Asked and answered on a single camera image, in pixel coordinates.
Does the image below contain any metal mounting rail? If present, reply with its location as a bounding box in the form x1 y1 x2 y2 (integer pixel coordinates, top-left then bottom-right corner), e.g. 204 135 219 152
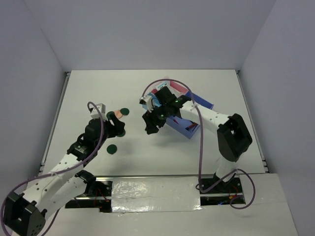
65 177 245 213

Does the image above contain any cotton pad pack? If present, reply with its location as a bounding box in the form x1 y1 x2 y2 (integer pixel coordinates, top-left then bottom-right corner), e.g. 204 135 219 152
155 76 173 92

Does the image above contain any green round puff bottom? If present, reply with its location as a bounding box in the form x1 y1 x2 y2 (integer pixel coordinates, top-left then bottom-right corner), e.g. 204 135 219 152
106 144 118 154

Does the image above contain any green round puff top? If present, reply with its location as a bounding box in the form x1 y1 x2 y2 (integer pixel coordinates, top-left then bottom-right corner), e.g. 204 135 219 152
120 108 130 116

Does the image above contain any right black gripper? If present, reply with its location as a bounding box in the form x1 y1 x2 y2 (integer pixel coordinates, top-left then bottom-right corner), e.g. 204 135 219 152
143 104 171 135

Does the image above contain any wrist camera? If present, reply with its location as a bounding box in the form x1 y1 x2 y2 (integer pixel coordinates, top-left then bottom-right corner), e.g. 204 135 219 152
139 95 158 112
90 103 107 120

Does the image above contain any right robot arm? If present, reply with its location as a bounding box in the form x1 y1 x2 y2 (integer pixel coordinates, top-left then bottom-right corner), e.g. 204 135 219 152
139 87 252 192

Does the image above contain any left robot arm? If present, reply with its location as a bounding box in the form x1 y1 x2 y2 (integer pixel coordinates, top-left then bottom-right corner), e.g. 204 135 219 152
0 115 125 236

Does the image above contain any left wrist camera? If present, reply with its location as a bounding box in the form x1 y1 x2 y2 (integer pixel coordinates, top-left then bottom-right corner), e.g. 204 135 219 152
90 103 107 120

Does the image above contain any green round puff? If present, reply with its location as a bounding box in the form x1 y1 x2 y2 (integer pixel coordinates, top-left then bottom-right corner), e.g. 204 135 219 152
106 144 118 154
106 111 115 120
117 131 126 137
120 108 130 116

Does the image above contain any pink puff upper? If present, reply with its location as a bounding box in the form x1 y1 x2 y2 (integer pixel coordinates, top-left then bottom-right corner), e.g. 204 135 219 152
114 110 124 119

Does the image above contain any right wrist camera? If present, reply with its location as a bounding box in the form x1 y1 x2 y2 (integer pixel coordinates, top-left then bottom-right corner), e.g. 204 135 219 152
139 95 158 112

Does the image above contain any three-compartment organizer box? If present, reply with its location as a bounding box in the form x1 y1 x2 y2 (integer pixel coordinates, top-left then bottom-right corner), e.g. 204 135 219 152
142 79 217 129

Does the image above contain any silver foil tape panel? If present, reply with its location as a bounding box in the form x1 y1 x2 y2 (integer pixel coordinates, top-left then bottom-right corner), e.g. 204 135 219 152
111 177 201 213

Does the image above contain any long red lip gloss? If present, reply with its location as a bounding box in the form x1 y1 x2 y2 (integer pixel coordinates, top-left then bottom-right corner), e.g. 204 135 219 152
186 123 198 130

